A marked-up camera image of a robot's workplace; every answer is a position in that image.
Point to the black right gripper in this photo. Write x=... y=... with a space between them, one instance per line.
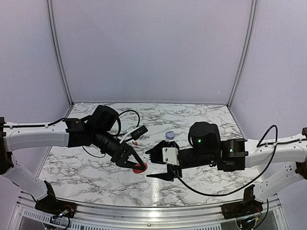
x=169 y=176

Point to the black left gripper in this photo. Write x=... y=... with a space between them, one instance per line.
x=120 y=160

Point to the purple charging case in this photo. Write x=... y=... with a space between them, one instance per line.
x=170 y=135

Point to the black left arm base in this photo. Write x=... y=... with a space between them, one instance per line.
x=52 y=205

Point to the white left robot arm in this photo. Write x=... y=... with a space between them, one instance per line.
x=66 y=132

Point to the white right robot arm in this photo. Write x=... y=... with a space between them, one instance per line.
x=285 y=159

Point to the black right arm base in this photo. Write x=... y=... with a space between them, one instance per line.
x=249 y=205

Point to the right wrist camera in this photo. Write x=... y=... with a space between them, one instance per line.
x=169 y=155

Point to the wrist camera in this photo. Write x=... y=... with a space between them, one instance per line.
x=169 y=155
x=135 y=133

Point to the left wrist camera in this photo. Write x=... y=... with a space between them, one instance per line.
x=135 y=133

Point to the aluminium front rail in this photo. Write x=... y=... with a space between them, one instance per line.
x=102 y=217

